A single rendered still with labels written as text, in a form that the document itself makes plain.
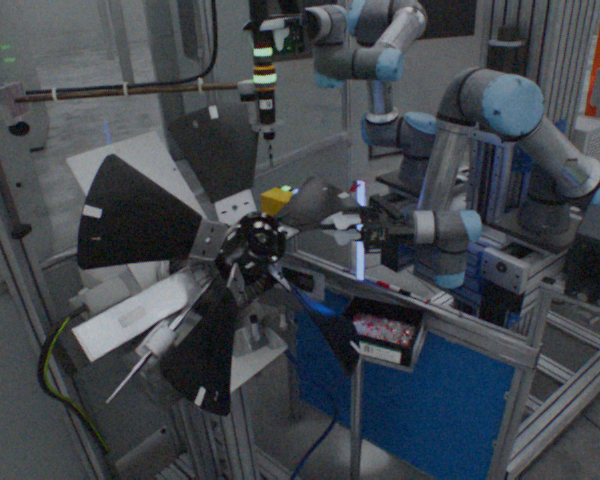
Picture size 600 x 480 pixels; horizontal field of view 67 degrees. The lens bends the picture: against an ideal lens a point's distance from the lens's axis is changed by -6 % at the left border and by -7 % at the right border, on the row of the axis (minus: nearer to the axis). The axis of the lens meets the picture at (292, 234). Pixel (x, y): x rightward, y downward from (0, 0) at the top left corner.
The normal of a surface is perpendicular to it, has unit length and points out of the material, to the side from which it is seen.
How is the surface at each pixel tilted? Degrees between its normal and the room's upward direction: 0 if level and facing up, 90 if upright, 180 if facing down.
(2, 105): 90
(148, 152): 50
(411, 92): 90
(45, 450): 90
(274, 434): 0
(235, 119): 44
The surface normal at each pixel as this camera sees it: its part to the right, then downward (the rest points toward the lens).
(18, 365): 0.75, 0.27
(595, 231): -0.22, -0.75
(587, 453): -0.06, -0.88
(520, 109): 0.19, 0.37
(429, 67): 0.40, 0.41
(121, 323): 0.54, -0.36
